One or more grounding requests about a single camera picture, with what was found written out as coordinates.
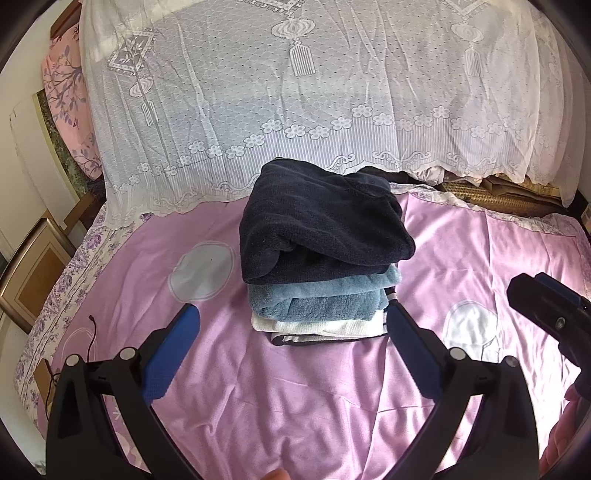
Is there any purple floral bed sheet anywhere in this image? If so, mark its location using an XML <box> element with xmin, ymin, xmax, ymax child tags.
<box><xmin>14</xmin><ymin>189</ymin><xmax>585</xmax><ymax>421</ymax></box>

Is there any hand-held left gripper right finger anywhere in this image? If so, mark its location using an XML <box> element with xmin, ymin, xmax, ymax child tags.
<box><xmin>388</xmin><ymin>305</ymin><xmax>541</xmax><ymax>480</ymax></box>

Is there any green patterned panel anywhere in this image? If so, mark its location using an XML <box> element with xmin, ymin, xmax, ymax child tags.
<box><xmin>9</xmin><ymin>90</ymin><xmax>99</xmax><ymax>222</ymax></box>

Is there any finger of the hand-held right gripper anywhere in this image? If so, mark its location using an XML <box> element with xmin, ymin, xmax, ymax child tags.
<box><xmin>507</xmin><ymin>272</ymin><xmax>591</xmax><ymax>352</ymax></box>

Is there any dark navy knit garment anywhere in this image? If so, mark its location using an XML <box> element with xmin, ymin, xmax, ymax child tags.
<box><xmin>240</xmin><ymin>158</ymin><xmax>416</xmax><ymax>284</ymax></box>

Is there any folded black white striped garment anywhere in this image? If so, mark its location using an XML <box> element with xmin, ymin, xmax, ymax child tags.
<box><xmin>270</xmin><ymin>286</ymin><xmax>400</xmax><ymax>348</ymax></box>

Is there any brown woven mat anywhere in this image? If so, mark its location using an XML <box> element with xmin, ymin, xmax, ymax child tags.
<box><xmin>438</xmin><ymin>173</ymin><xmax>578</xmax><ymax>217</ymax></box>

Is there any pink printed bed sheet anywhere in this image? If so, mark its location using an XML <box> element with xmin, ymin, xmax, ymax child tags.
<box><xmin>48</xmin><ymin>189</ymin><xmax>587</xmax><ymax>480</ymax></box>

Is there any black cable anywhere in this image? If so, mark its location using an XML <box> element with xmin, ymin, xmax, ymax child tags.
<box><xmin>44</xmin><ymin>315</ymin><xmax>99</xmax><ymax>416</ymax></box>

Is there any person's right hand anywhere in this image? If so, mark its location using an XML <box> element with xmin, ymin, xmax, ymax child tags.
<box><xmin>538</xmin><ymin>383</ymin><xmax>591</xmax><ymax>480</ymax></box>

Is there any white lace cover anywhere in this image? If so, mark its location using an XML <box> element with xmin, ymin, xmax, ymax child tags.
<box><xmin>81</xmin><ymin>0</ymin><xmax>573</xmax><ymax>229</ymax></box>

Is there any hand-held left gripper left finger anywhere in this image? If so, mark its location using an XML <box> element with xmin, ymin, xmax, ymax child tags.
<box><xmin>46</xmin><ymin>302</ymin><xmax>202</xmax><ymax>480</ymax></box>

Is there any pink floral pillow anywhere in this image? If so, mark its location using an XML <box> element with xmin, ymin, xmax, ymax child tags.
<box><xmin>41</xmin><ymin>32</ymin><xmax>105</xmax><ymax>182</ymax></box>

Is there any folded blue fleece garment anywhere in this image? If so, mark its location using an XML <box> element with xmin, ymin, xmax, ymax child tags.
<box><xmin>248</xmin><ymin>265</ymin><xmax>402</xmax><ymax>324</ymax></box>

